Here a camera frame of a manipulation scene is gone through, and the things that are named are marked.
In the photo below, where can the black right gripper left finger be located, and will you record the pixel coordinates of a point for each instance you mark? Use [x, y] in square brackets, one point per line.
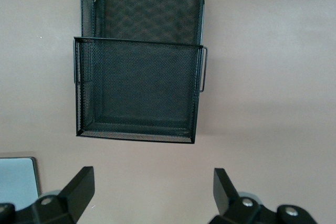
[71, 200]

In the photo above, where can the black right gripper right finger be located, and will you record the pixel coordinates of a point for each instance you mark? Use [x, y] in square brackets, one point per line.
[228, 203]

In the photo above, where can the black mesh desk organizer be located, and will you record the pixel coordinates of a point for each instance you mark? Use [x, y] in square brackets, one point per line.
[136, 85]

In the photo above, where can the silver closed laptop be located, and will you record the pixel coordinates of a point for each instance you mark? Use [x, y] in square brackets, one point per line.
[15, 176]

